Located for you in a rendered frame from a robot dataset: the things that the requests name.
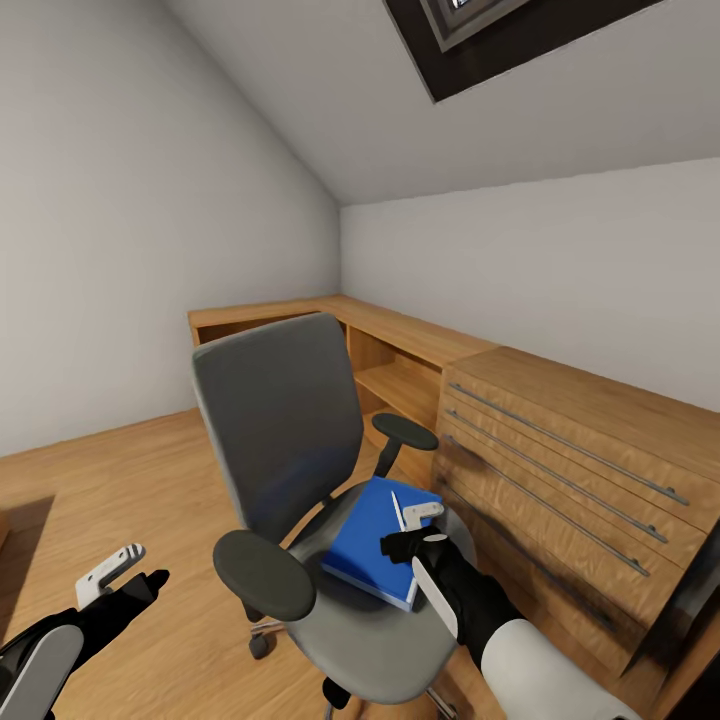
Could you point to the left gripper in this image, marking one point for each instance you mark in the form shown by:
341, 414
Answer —
131, 600

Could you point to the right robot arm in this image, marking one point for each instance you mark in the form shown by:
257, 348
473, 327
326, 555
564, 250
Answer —
530, 677

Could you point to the swivel chair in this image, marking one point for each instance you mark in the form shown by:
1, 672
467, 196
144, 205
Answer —
281, 408

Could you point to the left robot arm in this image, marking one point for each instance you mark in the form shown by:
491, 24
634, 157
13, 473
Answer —
37, 663

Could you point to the fixed window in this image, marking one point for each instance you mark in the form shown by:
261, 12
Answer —
458, 44

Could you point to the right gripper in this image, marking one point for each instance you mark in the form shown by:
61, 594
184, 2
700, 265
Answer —
397, 546

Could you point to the folder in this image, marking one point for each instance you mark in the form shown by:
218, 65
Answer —
356, 556

